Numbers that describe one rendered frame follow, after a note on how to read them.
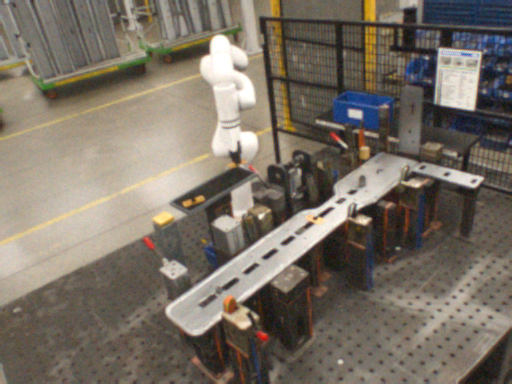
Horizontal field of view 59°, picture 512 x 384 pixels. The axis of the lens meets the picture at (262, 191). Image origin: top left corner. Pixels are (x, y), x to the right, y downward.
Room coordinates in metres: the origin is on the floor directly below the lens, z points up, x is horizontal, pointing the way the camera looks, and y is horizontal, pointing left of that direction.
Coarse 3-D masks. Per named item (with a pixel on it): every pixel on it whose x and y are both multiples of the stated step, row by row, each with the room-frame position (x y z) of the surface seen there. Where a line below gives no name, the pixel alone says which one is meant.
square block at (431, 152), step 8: (432, 144) 1.93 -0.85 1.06; (440, 144) 1.92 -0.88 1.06; (424, 152) 1.90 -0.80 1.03; (432, 152) 1.87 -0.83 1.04; (440, 152) 1.89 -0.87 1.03; (424, 160) 1.90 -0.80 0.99; (432, 160) 1.87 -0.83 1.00; (440, 160) 1.90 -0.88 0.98; (424, 168) 1.90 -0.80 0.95; (424, 176) 1.90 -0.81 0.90
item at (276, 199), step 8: (264, 192) 1.68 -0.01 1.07; (272, 192) 1.66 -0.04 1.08; (280, 192) 1.65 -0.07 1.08; (272, 200) 1.61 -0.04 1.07; (280, 200) 1.62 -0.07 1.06; (272, 208) 1.62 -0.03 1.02; (280, 208) 1.61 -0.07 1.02; (272, 216) 1.61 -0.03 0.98; (280, 216) 1.61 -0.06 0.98; (280, 224) 1.62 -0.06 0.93; (288, 240) 1.64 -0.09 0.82
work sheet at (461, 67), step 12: (444, 48) 2.17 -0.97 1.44; (456, 48) 2.13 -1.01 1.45; (468, 48) 2.08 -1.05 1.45; (444, 60) 2.17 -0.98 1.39; (456, 60) 2.12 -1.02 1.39; (468, 60) 2.08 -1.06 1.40; (480, 60) 2.04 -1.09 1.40; (444, 72) 2.16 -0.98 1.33; (456, 72) 2.12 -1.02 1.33; (468, 72) 2.08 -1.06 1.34; (480, 72) 2.03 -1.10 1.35; (444, 84) 2.16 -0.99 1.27; (456, 84) 2.11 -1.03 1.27; (468, 84) 2.07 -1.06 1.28; (444, 96) 2.16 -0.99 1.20; (456, 96) 2.11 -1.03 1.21; (468, 96) 2.07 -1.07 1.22; (456, 108) 2.10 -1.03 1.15; (468, 108) 2.06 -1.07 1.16
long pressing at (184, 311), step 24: (360, 168) 1.89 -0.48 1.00; (384, 168) 1.86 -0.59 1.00; (336, 192) 1.71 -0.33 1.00; (360, 192) 1.68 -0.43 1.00; (384, 192) 1.66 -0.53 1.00; (336, 216) 1.53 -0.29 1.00; (264, 240) 1.43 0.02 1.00; (312, 240) 1.39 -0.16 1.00; (240, 264) 1.31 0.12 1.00; (264, 264) 1.29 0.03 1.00; (288, 264) 1.27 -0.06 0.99; (192, 288) 1.21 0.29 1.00; (240, 288) 1.18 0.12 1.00; (168, 312) 1.11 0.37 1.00; (192, 312) 1.09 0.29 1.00; (216, 312) 1.08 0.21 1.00
